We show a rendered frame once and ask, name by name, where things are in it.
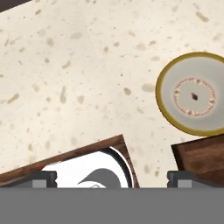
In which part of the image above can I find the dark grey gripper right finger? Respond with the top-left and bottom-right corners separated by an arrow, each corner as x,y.
166,170 -> 224,189

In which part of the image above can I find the white and black round thing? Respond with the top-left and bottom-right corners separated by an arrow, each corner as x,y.
40,146 -> 135,189

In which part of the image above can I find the grey bowl with yellow rim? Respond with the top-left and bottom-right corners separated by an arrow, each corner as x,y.
155,52 -> 224,137

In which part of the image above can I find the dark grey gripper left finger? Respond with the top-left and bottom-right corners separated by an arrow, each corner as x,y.
0,171 -> 58,189

